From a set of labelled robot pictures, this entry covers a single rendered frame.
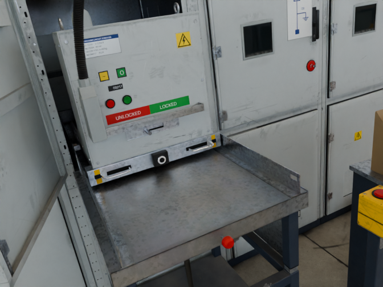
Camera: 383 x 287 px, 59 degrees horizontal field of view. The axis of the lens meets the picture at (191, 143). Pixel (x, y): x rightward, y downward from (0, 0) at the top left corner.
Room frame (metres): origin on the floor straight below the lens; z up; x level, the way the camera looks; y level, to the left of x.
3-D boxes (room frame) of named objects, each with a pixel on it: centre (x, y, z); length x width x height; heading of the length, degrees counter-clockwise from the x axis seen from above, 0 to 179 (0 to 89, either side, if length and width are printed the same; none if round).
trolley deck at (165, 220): (1.08, 0.08, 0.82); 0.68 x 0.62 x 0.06; 23
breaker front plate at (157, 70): (1.19, 0.13, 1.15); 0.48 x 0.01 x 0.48; 113
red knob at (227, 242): (0.74, -0.06, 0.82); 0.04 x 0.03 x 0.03; 23
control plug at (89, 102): (1.05, 0.30, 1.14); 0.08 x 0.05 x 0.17; 23
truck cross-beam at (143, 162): (1.20, 0.14, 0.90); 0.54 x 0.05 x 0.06; 113
